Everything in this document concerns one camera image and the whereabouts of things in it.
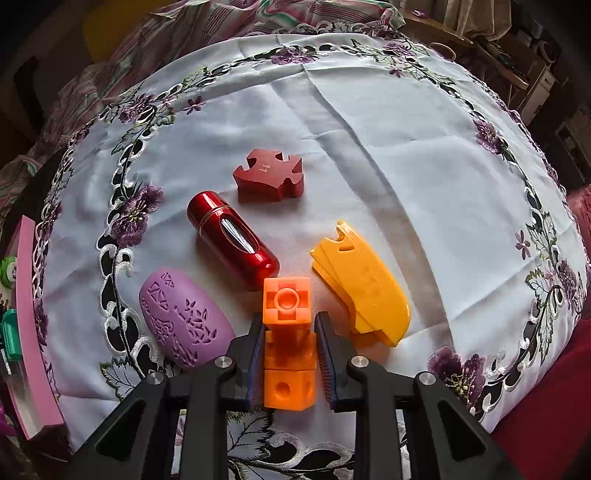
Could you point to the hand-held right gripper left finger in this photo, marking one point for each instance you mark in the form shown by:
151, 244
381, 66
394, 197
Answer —
254, 369

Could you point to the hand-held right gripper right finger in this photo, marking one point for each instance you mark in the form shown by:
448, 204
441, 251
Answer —
325, 364

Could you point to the orange building block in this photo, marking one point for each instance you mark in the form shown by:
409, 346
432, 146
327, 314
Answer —
288, 304

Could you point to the yellow plastic piece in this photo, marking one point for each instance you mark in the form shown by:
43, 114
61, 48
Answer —
364, 286

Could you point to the purple patterned oval case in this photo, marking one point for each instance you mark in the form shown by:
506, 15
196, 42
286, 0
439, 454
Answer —
184, 314

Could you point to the red metal cylinder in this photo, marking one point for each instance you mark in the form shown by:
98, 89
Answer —
217, 221

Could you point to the red puzzle piece block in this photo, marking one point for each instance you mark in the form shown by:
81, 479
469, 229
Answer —
268, 177

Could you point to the pink cardboard box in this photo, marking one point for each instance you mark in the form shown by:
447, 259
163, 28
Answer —
32, 346

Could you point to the teal plastic piece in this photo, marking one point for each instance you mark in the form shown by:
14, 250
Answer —
10, 334

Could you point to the light green plug-in device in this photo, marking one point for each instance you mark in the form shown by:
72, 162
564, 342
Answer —
7, 270

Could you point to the red cloth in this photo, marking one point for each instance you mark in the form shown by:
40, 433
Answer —
545, 415

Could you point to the white floral embroidered tablecloth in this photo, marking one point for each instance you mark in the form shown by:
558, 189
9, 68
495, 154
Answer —
369, 138

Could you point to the pink green striped blanket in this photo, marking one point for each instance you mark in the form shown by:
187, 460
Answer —
184, 27

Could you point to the wooden bedside table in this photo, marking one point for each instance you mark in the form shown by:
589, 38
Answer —
429, 30

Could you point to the cluttered wooden desk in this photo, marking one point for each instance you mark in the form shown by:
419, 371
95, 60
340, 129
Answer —
545, 69

